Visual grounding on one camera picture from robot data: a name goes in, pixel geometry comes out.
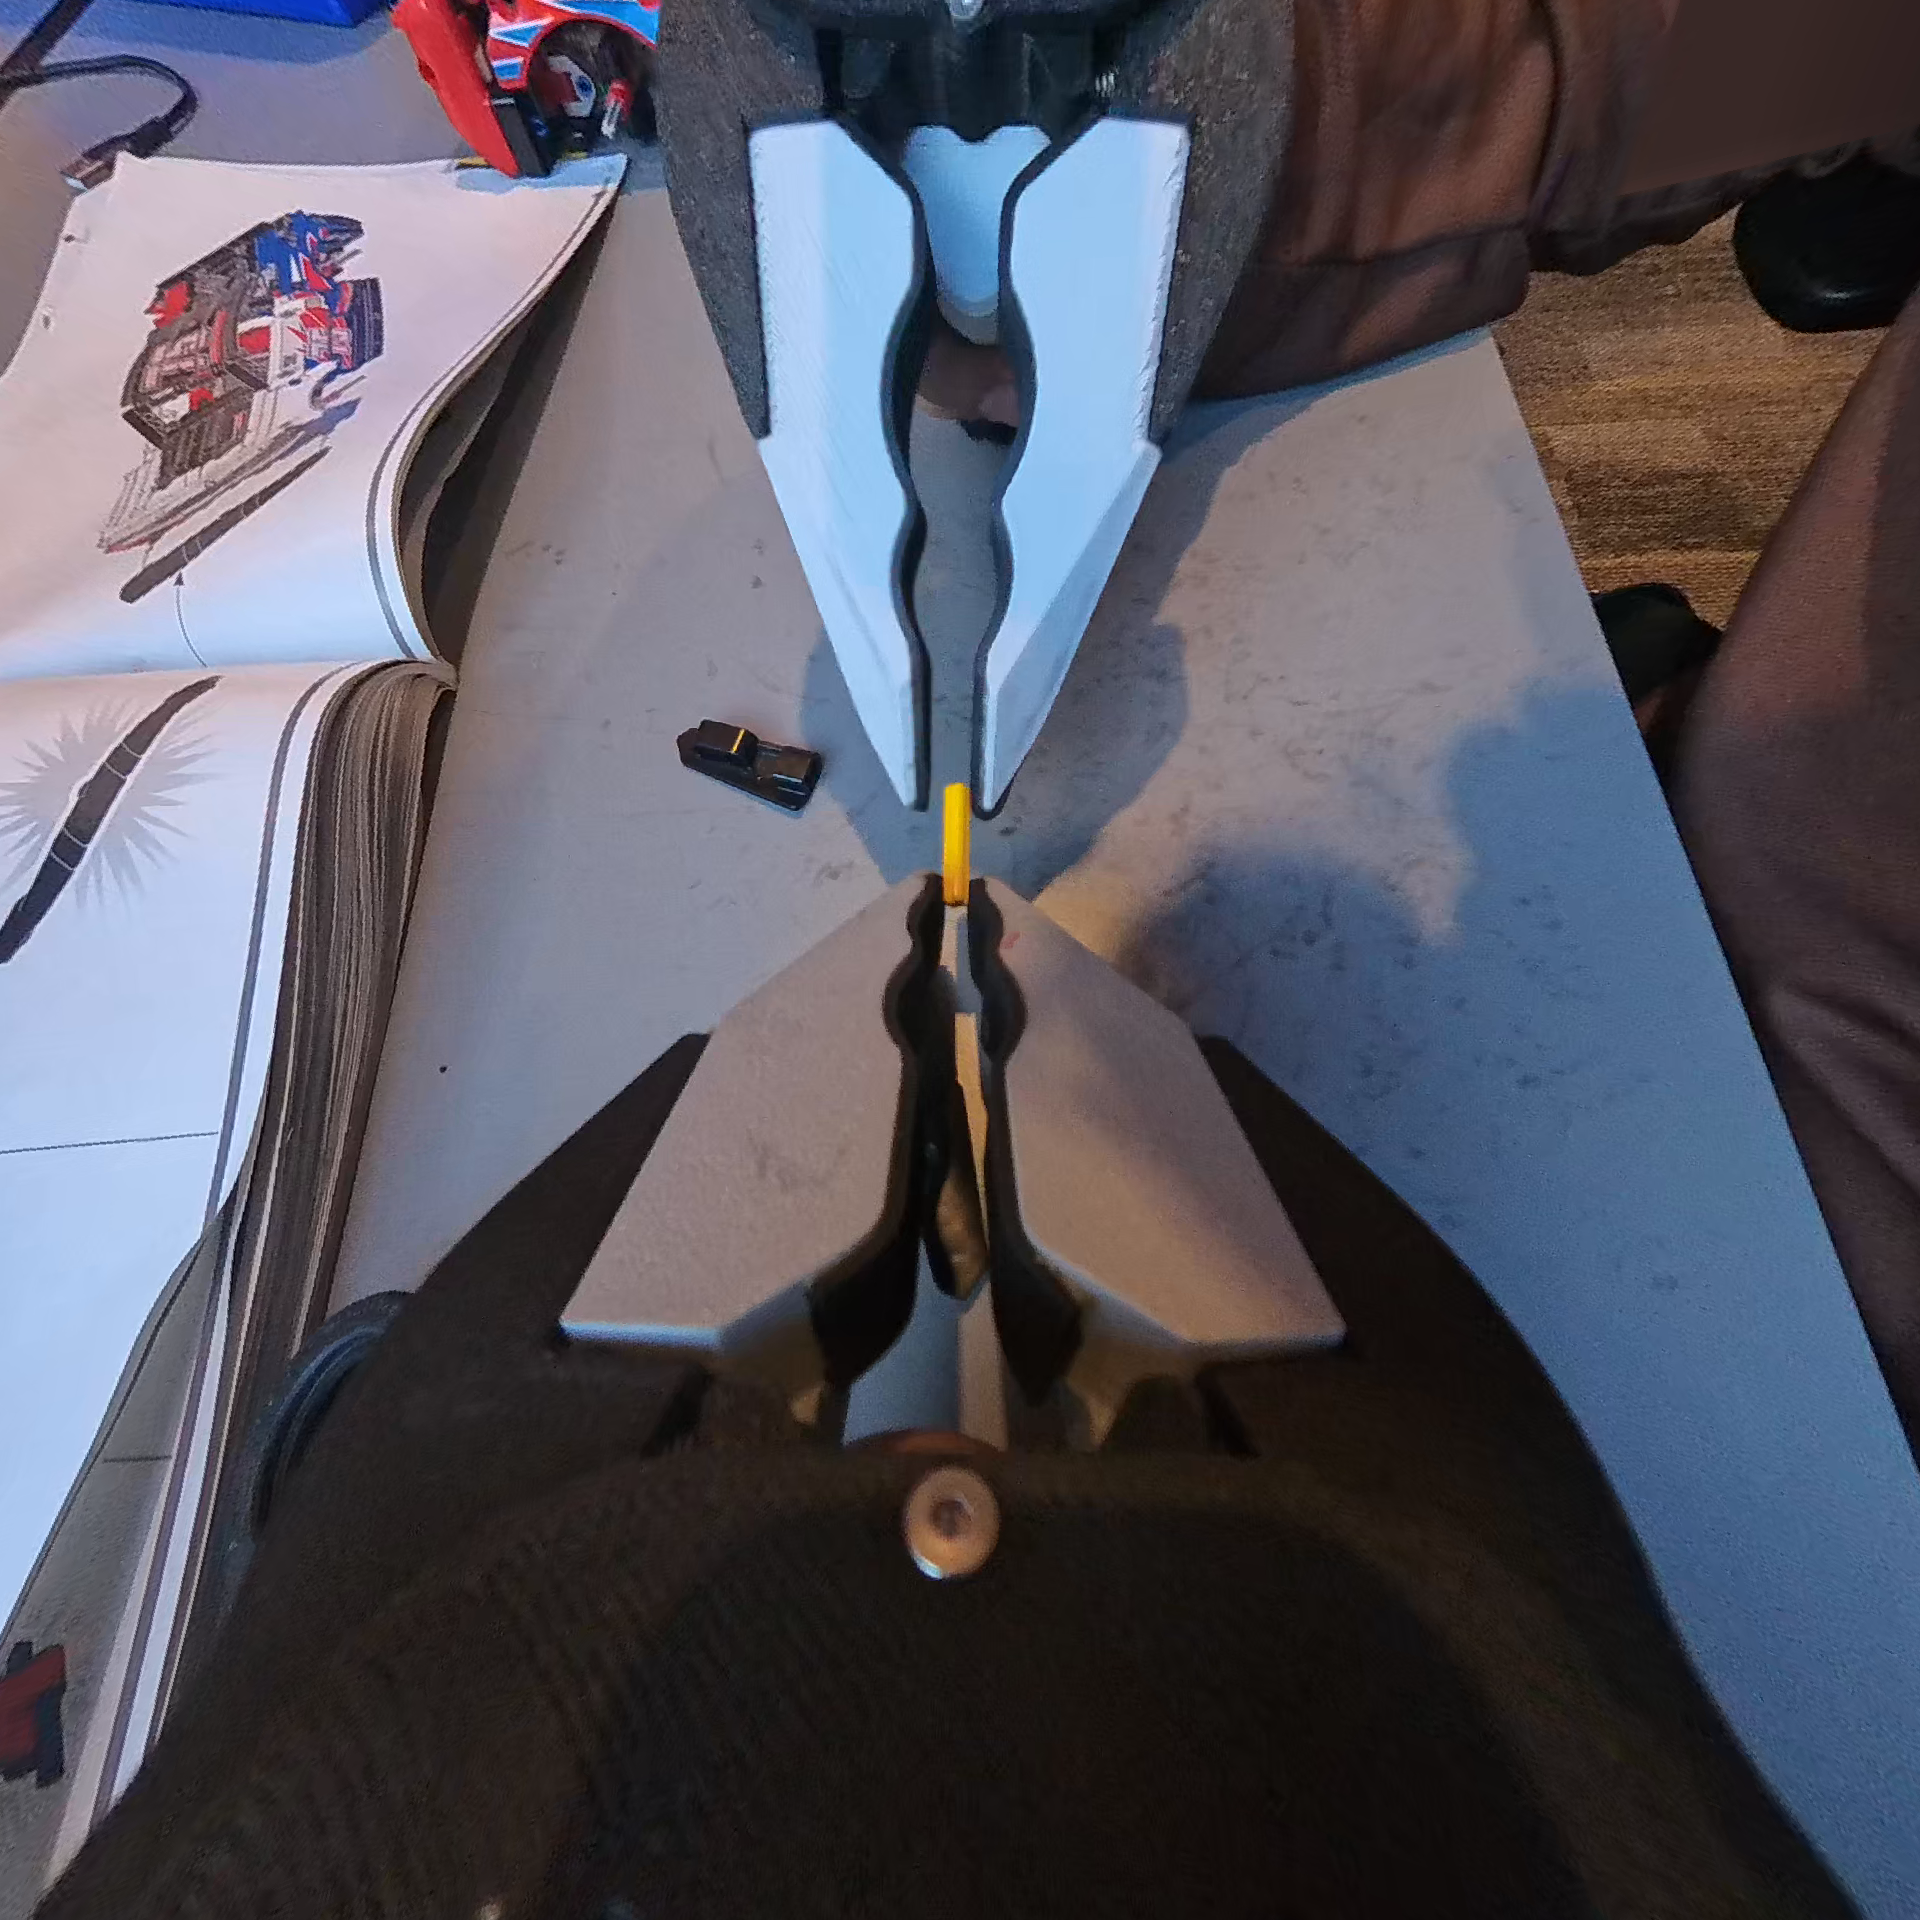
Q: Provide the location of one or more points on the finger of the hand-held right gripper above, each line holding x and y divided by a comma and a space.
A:
833, 376
1096, 376

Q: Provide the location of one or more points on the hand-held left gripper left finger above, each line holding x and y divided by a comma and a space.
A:
750, 1185

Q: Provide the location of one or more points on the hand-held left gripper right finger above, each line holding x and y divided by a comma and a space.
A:
1171, 1185

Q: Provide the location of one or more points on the toy brick race car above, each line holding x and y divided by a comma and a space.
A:
523, 76

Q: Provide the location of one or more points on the black brick piece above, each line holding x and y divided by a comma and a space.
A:
953, 1200
750, 762

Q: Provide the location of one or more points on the yellow axle piece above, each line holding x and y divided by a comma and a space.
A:
955, 840

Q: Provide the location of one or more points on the black rubber tyre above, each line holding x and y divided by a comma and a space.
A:
299, 1394

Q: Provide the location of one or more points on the grey desk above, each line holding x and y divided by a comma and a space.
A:
1348, 900

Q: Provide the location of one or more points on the person's right hand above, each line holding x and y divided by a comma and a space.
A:
967, 376

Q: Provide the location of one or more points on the blue plastic bin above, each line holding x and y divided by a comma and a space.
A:
346, 10

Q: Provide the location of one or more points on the building instruction booklet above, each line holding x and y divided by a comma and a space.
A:
225, 900

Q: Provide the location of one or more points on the person's brown clothing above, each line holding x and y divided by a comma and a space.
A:
1815, 826

